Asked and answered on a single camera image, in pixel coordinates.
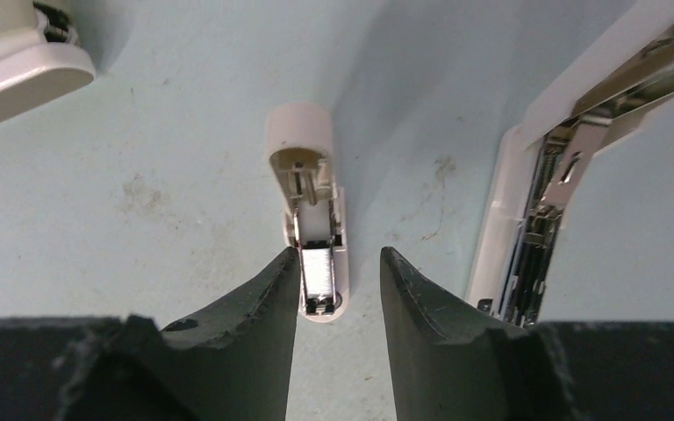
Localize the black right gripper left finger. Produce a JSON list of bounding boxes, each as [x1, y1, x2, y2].
[[66, 248, 300, 420]]

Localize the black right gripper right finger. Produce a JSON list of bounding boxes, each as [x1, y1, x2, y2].
[[380, 246, 575, 420]]

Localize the small grey staple strip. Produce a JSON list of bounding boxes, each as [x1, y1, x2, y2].
[[301, 248, 336, 301]]

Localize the white small stapler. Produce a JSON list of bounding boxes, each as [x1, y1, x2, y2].
[[266, 101, 350, 324]]

